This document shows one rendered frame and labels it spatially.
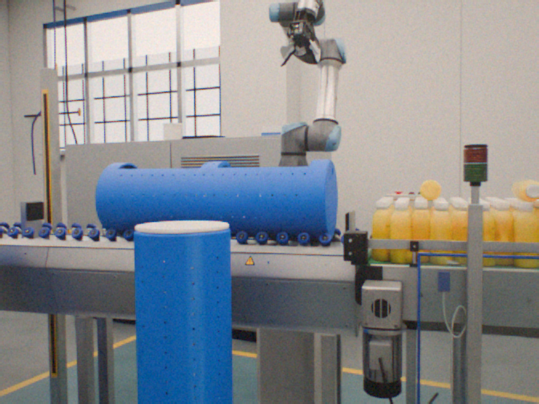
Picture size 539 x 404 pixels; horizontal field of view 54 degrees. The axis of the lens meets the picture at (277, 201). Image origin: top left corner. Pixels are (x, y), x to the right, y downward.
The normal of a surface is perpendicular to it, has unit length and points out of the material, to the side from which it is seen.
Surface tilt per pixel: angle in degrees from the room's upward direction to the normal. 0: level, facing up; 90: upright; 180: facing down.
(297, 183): 64
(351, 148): 90
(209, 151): 90
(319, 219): 115
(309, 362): 90
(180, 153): 90
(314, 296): 110
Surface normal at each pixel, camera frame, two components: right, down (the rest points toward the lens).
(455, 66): -0.43, 0.05
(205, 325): 0.57, 0.04
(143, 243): -0.62, 0.04
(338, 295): -0.26, 0.38
